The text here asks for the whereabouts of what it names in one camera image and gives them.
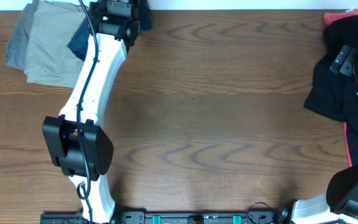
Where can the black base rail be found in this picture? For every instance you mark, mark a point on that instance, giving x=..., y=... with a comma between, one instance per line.
x=138, y=217

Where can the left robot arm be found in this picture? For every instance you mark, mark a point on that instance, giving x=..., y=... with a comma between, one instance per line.
x=75, y=138

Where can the folded khaki trousers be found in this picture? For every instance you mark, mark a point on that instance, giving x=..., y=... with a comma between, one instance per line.
x=48, y=60

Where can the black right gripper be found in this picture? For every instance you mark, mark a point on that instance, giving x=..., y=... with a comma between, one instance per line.
x=347, y=60

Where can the black t-shirt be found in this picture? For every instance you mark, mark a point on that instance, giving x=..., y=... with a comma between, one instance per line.
x=335, y=95

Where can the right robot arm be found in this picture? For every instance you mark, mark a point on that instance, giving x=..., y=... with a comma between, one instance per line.
x=340, y=202

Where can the folded grey garment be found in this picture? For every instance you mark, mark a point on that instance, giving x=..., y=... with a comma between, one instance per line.
x=16, y=46

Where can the navy blue cloth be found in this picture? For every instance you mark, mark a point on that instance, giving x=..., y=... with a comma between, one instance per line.
x=79, y=42

